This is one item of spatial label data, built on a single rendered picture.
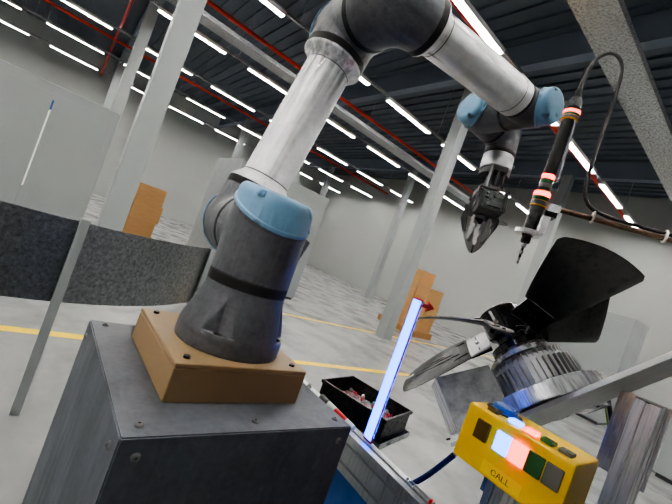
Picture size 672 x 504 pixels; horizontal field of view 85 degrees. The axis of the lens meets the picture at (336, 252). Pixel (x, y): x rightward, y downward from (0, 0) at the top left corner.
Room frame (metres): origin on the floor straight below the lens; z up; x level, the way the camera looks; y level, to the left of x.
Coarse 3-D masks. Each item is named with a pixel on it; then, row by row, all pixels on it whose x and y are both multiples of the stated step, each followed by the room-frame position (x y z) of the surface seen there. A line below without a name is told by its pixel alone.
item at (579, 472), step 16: (480, 416) 0.58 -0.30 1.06; (496, 416) 0.57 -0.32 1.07; (464, 432) 0.60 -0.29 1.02; (496, 432) 0.56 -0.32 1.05; (512, 432) 0.54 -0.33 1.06; (544, 432) 0.57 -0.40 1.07; (464, 448) 0.59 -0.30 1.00; (480, 448) 0.57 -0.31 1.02; (544, 448) 0.51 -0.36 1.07; (576, 448) 0.55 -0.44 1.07; (480, 464) 0.57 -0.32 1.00; (496, 464) 0.55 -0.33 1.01; (512, 464) 0.53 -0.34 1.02; (560, 464) 0.49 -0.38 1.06; (576, 464) 0.48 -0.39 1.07; (592, 464) 0.52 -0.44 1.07; (496, 480) 0.54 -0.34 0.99; (512, 480) 0.53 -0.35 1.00; (528, 480) 0.51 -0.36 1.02; (576, 480) 0.49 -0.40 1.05; (592, 480) 0.53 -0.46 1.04; (512, 496) 0.52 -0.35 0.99; (528, 496) 0.51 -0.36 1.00; (544, 496) 0.49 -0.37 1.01; (560, 496) 0.48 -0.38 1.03; (576, 496) 0.50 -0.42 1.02
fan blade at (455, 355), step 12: (456, 348) 1.15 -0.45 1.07; (468, 348) 1.11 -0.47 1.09; (432, 360) 1.19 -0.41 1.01; (444, 360) 1.13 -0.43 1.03; (456, 360) 1.10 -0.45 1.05; (420, 372) 1.16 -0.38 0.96; (432, 372) 1.11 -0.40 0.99; (444, 372) 1.08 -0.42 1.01; (408, 384) 1.13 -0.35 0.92; (420, 384) 1.09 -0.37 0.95
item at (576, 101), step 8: (576, 96) 1.01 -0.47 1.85; (568, 104) 1.02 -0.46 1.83; (576, 104) 1.01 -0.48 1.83; (536, 208) 1.01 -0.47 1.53; (544, 208) 1.01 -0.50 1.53; (528, 216) 1.02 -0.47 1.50; (536, 216) 1.01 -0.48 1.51; (528, 224) 1.01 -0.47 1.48; (536, 224) 1.01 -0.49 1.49; (520, 240) 1.02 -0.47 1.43; (528, 240) 1.01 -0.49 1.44
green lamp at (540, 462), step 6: (528, 456) 0.52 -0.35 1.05; (534, 456) 0.51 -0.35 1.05; (540, 456) 0.51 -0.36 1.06; (528, 462) 0.51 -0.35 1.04; (534, 462) 0.51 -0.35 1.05; (540, 462) 0.50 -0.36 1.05; (528, 468) 0.51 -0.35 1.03; (534, 468) 0.51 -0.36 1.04; (540, 468) 0.50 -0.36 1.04; (534, 474) 0.50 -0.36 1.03; (540, 474) 0.50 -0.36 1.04
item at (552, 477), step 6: (546, 468) 0.50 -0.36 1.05; (552, 468) 0.49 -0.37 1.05; (558, 468) 0.49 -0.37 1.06; (546, 474) 0.49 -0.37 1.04; (552, 474) 0.49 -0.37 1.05; (558, 474) 0.48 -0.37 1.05; (564, 474) 0.48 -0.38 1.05; (540, 480) 0.50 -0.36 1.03; (546, 480) 0.49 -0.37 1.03; (552, 480) 0.49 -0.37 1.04; (558, 480) 0.48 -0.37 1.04; (546, 486) 0.49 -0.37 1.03; (552, 486) 0.49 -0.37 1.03; (558, 486) 0.48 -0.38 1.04
